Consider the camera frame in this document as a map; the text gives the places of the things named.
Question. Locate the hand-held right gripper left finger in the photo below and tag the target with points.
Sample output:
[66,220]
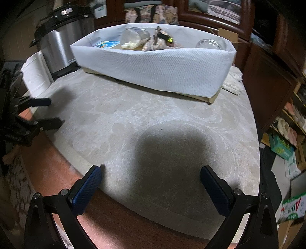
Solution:
[87,189]

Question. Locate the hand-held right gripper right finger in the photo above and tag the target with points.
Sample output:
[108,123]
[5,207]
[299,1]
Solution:
[215,191]

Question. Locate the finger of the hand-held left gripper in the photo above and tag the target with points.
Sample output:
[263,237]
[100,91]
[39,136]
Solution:
[40,102]
[50,123]

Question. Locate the blue cartoon print packet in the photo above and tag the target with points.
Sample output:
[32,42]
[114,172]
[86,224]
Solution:
[107,44]

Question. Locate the clear plastic bottle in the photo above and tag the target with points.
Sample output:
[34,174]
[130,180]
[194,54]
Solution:
[133,37]

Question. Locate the white paper bag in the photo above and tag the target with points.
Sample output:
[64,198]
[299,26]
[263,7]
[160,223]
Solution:
[155,67]

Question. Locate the plaid fabric pouch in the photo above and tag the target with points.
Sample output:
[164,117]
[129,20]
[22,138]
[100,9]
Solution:
[153,44]

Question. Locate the person's left hand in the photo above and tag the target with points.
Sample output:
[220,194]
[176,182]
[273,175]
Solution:
[10,155]

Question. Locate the white paper towel roll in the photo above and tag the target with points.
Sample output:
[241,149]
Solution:
[35,74]

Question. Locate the stainless steel pressure cooker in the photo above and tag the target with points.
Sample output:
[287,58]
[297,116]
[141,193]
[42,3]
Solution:
[57,47]

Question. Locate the patterned cloth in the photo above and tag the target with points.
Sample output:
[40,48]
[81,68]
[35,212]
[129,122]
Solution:
[19,189]

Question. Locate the green and white carton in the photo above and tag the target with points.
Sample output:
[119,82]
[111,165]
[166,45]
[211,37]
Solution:
[292,208]

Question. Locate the white box green print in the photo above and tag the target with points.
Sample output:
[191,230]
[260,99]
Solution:
[292,167]

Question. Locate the grey standing panel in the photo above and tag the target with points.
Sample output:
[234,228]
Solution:
[298,188]

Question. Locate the brown cardboard box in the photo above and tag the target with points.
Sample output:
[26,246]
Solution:
[291,235]

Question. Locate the pale fluffy slippers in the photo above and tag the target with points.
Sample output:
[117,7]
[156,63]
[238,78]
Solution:
[284,127]

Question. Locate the white and blue box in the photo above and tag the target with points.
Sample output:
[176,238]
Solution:
[99,9]

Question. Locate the white knitted cloth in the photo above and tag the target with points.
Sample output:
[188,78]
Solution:
[233,82]

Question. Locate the storage shelf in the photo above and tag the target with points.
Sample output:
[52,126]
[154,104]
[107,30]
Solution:
[298,107]

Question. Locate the open cardboard box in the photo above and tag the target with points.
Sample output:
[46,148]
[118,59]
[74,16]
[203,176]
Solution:
[229,34]

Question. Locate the folded bedding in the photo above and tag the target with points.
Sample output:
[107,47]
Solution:
[220,10]

